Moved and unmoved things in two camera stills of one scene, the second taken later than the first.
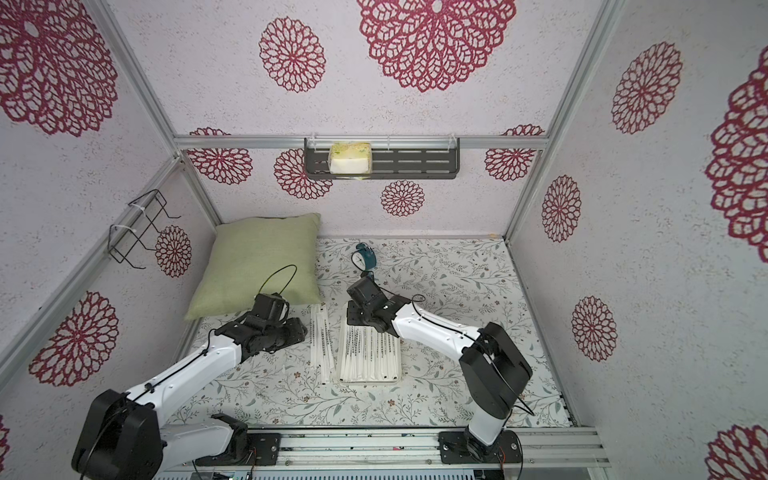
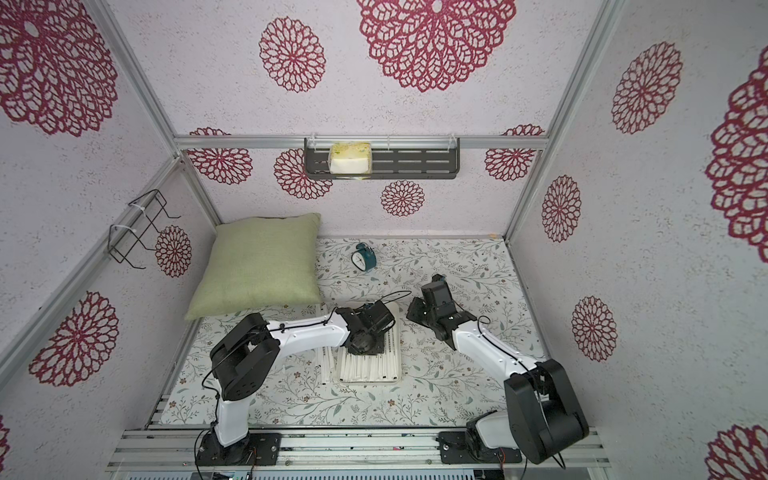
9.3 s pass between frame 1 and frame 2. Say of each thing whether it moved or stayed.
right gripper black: moved
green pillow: stayed
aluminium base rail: stayed
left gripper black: moved
